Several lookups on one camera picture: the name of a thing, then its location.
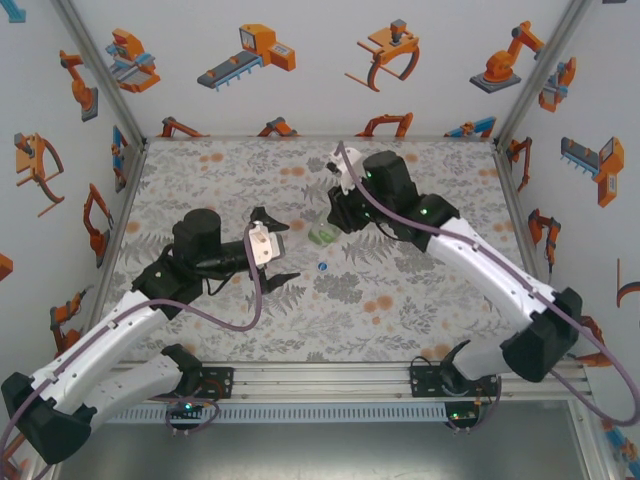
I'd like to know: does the aluminium frame post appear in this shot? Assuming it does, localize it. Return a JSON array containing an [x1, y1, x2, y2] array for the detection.
[[49, 0, 149, 146], [494, 0, 594, 149], [569, 399, 619, 480]]

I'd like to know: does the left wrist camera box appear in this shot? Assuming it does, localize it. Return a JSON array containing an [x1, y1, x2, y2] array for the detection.
[[243, 221, 287, 267]]

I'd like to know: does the slotted grey cable duct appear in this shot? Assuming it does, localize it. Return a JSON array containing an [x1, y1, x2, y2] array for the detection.
[[99, 403, 446, 424]]

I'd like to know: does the aluminium front rail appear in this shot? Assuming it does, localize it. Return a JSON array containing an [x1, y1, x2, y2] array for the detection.
[[47, 362, 594, 404]]

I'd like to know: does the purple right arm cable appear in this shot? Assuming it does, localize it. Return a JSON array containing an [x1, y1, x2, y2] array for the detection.
[[335, 141, 640, 436]]

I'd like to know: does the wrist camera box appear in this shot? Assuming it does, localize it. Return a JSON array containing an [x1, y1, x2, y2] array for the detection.
[[243, 221, 287, 267], [326, 146, 367, 195]]

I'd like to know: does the green tinted plastic bottle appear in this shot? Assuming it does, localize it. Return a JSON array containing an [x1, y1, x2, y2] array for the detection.
[[307, 210, 343, 247]]

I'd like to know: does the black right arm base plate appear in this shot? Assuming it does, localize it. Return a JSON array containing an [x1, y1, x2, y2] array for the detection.
[[409, 362, 501, 399]]

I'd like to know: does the aluminium back rail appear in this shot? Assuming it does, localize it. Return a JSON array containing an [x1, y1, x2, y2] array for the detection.
[[144, 133, 499, 144]]

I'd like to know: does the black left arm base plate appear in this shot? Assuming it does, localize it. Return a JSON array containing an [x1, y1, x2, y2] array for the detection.
[[143, 366, 235, 400]]

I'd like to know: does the floral patterned table mat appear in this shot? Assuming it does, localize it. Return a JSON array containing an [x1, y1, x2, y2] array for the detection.
[[84, 138, 559, 364]]

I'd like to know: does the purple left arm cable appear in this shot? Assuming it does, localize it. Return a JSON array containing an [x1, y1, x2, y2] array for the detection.
[[0, 224, 266, 480]]

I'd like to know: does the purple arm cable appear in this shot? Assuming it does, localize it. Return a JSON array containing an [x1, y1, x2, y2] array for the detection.
[[0, 224, 266, 480], [335, 141, 640, 436]]

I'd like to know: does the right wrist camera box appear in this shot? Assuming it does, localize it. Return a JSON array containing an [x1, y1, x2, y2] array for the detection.
[[326, 146, 367, 195]]

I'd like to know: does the aluminium side rail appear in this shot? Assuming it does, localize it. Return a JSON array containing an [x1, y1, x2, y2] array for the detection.
[[492, 144, 569, 361], [79, 139, 149, 364]]

